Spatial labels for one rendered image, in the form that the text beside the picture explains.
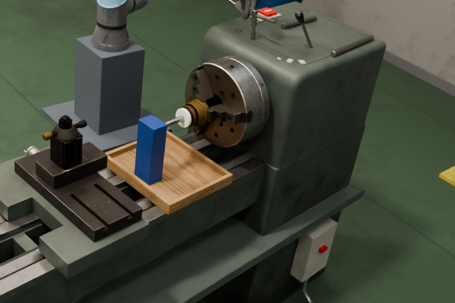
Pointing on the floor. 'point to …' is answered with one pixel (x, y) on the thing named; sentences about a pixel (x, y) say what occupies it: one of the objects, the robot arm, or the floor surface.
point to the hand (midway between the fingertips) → (247, 17)
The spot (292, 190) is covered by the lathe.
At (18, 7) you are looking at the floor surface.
